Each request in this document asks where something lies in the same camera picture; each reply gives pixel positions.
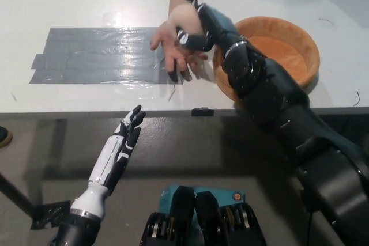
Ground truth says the person bare hand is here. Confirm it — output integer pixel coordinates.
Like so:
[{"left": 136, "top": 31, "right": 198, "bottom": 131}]
[{"left": 149, "top": 20, "right": 209, "bottom": 82}]

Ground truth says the dark shoe with tan sole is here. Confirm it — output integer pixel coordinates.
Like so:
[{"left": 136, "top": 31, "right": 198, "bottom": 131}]
[{"left": 0, "top": 126, "right": 14, "bottom": 147}]

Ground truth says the grey duct tape patch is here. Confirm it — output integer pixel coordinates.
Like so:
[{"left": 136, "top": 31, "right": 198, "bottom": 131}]
[{"left": 28, "top": 27, "right": 186, "bottom": 85}]

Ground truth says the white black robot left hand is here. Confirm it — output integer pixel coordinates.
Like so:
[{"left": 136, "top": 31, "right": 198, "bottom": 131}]
[{"left": 88, "top": 104, "right": 146, "bottom": 196}]

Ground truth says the orange plush soft plate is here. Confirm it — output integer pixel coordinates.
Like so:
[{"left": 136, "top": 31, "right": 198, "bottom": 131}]
[{"left": 212, "top": 17, "right": 321, "bottom": 106}]

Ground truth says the small black tape strip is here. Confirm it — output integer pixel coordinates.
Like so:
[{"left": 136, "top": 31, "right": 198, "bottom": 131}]
[{"left": 191, "top": 107, "right": 214, "bottom": 117}]

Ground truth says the black teal robot body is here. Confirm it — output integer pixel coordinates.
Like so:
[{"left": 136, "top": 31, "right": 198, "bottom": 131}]
[{"left": 140, "top": 184, "right": 268, "bottom": 246}]

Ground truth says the black metal table leg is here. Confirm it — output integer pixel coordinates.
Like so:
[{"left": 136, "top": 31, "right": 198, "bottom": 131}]
[{"left": 0, "top": 172, "right": 71, "bottom": 230}]

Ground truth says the white plush dumpling ball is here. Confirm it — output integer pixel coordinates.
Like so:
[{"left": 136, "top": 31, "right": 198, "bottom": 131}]
[{"left": 168, "top": 3, "right": 203, "bottom": 36}]

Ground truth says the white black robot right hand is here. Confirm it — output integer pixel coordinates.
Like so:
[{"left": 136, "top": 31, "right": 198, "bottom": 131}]
[{"left": 176, "top": 0, "right": 239, "bottom": 53}]

